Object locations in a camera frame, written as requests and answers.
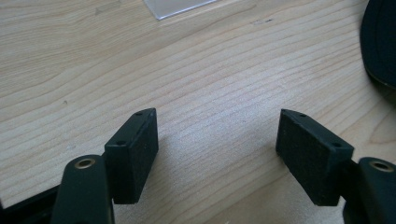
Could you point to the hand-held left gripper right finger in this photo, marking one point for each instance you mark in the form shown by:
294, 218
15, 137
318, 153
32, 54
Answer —
311, 158

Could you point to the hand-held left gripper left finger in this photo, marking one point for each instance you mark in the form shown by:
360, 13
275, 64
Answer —
132, 155

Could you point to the black round object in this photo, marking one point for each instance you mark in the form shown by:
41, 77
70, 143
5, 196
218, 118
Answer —
380, 40

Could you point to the clear plastic sheet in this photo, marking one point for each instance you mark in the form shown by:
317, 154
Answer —
174, 6

